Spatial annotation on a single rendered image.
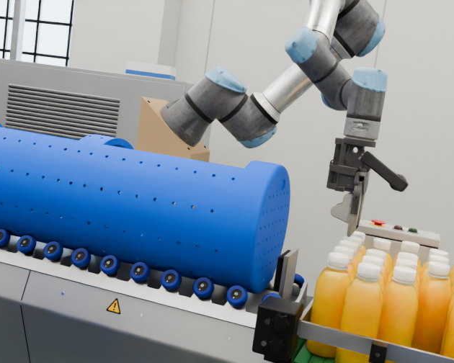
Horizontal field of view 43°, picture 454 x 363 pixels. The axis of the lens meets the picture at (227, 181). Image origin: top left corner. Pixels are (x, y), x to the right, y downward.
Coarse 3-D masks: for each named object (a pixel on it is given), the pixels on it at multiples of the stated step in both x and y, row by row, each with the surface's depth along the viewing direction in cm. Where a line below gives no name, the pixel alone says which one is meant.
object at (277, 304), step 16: (272, 304) 104; (288, 304) 105; (272, 320) 101; (288, 320) 101; (256, 336) 104; (272, 336) 103; (288, 336) 102; (256, 352) 104; (272, 352) 103; (288, 352) 102
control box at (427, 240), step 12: (360, 228) 143; (372, 228) 143; (384, 228) 143; (408, 228) 148; (372, 240) 143; (396, 240) 141; (408, 240) 140; (420, 240) 139; (432, 240) 138; (396, 252) 141; (420, 252) 139
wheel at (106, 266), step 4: (104, 256) 129; (108, 256) 129; (112, 256) 129; (116, 256) 129; (104, 260) 128; (108, 260) 128; (112, 260) 128; (116, 260) 128; (100, 264) 128; (104, 264) 128; (108, 264) 128; (112, 264) 127; (116, 264) 127; (100, 268) 128; (104, 268) 127; (108, 268) 127; (112, 268) 127; (116, 268) 127; (104, 272) 127; (108, 272) 127; (112, 272) 127
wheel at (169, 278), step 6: (168, 270) 124; (174, 270) 124; (162, 276) 124; (168, 276) 124; (174, 276) 123; (180, 276) 123; (162, 282) 123; (168, 282) 123; (174, 282) 122; (180, 282) 123; (168, 288) 122; (174, 288) 123
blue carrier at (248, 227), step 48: (0, 144) 135; (48, 144) 133; (96, 144) 132; (0, 192) 132; (48, 192) 128; (96, 192) 124; (144, 192) 121; (192, 192) 118; (240, 192) 116; (288, 192) 134; (48, 240) 135; (96, 240) 127; (144, 240) 122; (192, 240) 117; (240, 240) 114
